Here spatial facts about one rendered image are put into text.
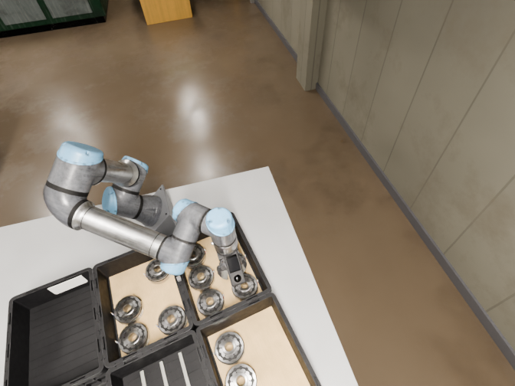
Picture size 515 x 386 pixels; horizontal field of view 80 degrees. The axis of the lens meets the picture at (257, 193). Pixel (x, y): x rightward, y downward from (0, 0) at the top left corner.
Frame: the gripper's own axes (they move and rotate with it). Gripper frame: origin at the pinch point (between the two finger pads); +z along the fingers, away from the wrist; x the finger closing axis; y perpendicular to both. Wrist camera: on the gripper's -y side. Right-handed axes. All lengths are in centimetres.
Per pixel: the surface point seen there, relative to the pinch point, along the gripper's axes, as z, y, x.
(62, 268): 28, 45, 75
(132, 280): 14.6, 19.6, 39.7
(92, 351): 15, -3, 56
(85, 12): 78, 534, 93
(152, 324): 14.7, -0.7, 34.2
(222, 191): 28, 64, -9
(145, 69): 97, 359, 26
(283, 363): 14.7, -29.5, -7.5
